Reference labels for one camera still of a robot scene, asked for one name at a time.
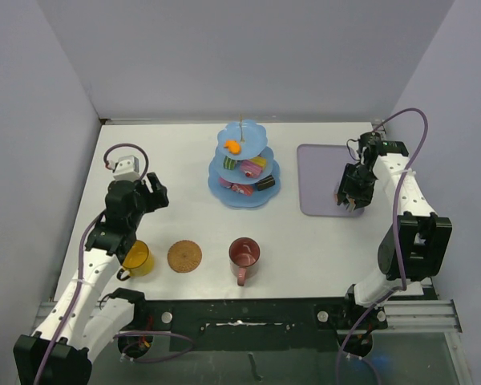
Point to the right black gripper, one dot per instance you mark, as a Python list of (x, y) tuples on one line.
[(361, 196)]

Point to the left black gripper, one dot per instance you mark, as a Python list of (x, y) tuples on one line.
[(156, 200)]

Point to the metal tongs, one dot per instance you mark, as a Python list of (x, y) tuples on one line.
[(342, 198)]

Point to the yellow enamel mug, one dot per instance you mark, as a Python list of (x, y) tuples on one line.
[(139, 262)]

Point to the woven rattan coaster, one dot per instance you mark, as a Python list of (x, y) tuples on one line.
[(184, 256)]

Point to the chocolate layered cake slice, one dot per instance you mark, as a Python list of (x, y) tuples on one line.
[(265, 183)]

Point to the yellow pink cake slice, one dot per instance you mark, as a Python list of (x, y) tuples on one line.
[(260, 161)]

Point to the pink strawberry cake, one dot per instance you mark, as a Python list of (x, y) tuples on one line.
[(250, 169)]

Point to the green striped macaron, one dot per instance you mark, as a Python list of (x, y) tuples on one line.
[(229, 163)]

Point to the red pink macaron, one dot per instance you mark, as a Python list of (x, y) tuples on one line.
[(243, 189)]

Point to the orange cookie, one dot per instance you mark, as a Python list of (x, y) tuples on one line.
[(233, 147)]

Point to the pink patterned mug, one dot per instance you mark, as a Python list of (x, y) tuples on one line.
[(244, 254)]

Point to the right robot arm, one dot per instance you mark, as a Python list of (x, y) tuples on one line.
[(416, 242)]

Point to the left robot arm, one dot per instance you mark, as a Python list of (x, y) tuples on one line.
[(60, 349)]

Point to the purple serving tray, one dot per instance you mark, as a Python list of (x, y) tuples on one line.
[(320, 168)]

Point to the blue three-tier cake stand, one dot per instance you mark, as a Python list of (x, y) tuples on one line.
[(253, 139)]

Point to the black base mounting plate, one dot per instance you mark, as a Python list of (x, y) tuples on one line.
[(257, 325)]

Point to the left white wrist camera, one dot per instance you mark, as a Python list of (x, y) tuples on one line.
[(125, 168)]

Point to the aluminium rail frame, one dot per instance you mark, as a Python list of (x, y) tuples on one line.
[(199, 214)]

